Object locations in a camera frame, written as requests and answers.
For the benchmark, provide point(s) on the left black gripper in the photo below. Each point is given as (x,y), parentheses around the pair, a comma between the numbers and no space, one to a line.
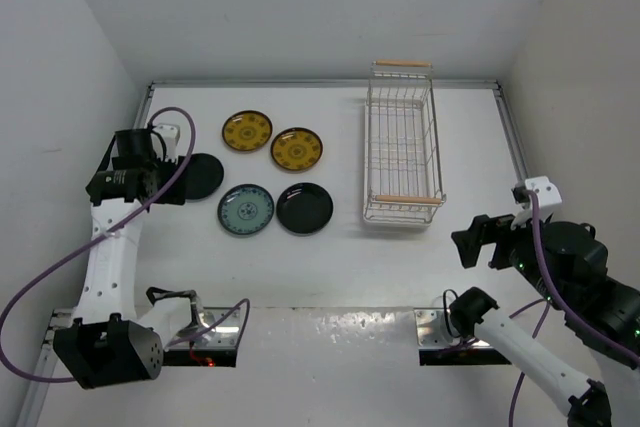
(174,193)

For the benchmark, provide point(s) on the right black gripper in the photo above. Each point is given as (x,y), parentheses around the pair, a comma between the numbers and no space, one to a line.
(483,228)

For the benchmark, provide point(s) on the black plate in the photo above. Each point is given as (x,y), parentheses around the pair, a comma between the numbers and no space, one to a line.
(203,176)
(304,208)

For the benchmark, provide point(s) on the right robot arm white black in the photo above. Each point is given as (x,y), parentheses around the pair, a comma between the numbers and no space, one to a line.
(567,266)

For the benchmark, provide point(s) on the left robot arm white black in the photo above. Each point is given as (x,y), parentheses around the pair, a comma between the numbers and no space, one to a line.
(107,342)

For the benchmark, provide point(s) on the blue green patterned plate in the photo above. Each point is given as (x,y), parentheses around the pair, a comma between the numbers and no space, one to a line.
(245,210)

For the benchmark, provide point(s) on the yellow patterned plate left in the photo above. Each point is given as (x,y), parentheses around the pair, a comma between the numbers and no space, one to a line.
(247,131)

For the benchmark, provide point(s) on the yellow patterned plate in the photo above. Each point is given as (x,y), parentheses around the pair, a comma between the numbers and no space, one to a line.
(247,131)
(296,149)

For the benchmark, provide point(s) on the yellow patterned plate right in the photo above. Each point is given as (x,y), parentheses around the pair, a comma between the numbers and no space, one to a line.
(296,149)

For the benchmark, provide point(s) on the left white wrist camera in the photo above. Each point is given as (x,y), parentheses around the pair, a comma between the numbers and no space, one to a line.
(165,139)

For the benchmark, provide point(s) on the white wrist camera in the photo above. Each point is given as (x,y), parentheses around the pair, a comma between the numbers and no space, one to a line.
(165,139)
(548,195)

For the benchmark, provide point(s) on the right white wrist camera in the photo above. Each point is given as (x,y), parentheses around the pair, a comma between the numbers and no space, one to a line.
(548,195)

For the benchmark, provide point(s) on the wire dish rack wooden handles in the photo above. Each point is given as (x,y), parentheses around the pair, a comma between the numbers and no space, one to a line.
(403,81)

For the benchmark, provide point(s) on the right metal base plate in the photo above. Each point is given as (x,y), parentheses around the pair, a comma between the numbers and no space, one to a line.
(432,333)

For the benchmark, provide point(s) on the metal base plate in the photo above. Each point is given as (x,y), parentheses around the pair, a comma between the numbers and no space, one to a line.
(215,327)
(432,333)

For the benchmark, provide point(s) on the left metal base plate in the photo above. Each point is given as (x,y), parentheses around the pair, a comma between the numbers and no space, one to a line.
(215,327)

